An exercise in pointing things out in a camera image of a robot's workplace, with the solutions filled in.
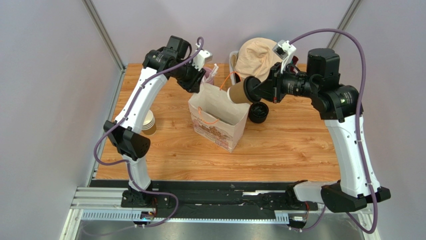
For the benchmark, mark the stack of paper cups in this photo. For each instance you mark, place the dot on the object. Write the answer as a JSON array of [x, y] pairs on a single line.
[[149, 124]]

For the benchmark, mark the black coffee cup lid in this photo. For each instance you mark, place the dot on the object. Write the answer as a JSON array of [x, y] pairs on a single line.
[[249, 84]]

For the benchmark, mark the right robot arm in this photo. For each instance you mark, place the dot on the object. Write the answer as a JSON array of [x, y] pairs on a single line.
[[336, 104]]

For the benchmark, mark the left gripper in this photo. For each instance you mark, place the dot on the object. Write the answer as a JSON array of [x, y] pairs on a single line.
[[193, 85]]

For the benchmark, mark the stack of black lids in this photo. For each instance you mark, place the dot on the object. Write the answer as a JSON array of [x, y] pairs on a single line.
[[258, 112]]

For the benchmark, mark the pink straw holder cup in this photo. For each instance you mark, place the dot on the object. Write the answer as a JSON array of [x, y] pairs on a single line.
[[209, 76]]

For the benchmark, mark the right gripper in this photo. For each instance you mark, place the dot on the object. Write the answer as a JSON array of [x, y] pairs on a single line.
[[274, 85]]

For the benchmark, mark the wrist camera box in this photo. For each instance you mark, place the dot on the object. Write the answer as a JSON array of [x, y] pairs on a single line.
[[201, 58], [285, 51]]

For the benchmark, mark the beige bucket hat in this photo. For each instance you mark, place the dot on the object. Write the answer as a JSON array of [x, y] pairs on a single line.
[[259, 43]]

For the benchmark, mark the white paper takeout bag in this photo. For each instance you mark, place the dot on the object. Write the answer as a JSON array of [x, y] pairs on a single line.
[[217, 118]]

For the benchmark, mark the white plastic basket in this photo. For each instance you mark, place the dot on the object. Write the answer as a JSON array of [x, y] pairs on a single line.
[[234, 66]]

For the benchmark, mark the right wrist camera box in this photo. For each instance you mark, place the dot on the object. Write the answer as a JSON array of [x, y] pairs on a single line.
[[285, 51]]

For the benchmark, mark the dark red cloth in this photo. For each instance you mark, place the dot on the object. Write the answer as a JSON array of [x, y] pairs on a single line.
[[293, 64]]

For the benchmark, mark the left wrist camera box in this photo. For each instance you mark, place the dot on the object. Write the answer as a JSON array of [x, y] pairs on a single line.
[[201, 58]]

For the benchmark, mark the wrapped white straws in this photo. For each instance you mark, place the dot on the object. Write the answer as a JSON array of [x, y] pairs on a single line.
[[215, 67]]

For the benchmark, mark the single paper cup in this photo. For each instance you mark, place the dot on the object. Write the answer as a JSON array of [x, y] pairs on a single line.
[[236, 93]]

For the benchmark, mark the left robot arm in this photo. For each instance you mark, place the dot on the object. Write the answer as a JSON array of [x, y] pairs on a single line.
[[159, 65]]

